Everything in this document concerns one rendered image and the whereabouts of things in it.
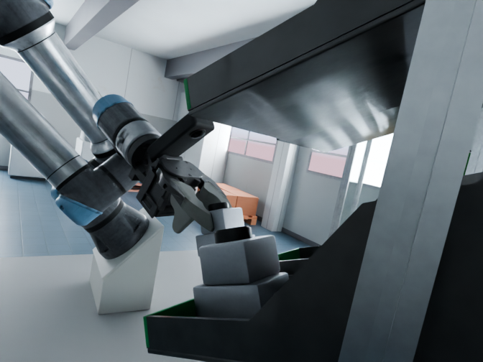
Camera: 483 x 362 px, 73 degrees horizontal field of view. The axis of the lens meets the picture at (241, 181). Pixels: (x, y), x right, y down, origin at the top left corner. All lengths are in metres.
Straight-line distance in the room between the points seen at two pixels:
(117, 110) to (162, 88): 7.54
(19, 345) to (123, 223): 0.32
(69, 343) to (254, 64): 0.75
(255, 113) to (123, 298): 0.77
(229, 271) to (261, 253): 0.03
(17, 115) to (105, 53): 7.18
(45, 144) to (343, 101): 0.56
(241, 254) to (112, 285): 0.69
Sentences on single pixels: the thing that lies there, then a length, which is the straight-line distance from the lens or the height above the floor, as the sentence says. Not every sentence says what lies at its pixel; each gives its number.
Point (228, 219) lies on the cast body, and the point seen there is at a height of 1.23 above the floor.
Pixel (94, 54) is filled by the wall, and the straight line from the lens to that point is 7.81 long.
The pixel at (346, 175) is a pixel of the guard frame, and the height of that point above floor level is 1.29.
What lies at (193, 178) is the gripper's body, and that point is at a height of 1.27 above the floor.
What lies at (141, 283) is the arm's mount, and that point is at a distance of 0.92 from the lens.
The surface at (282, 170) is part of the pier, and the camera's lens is 5.48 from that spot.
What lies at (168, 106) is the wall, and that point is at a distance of 8.21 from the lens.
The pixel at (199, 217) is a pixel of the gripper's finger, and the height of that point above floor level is 1.23.
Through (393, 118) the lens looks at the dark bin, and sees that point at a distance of 0.36.
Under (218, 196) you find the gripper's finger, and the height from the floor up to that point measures 1.25.
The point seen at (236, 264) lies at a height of 1.25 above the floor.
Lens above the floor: 1.34
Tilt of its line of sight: 6 degrees down
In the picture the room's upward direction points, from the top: 11 degrees clockwise
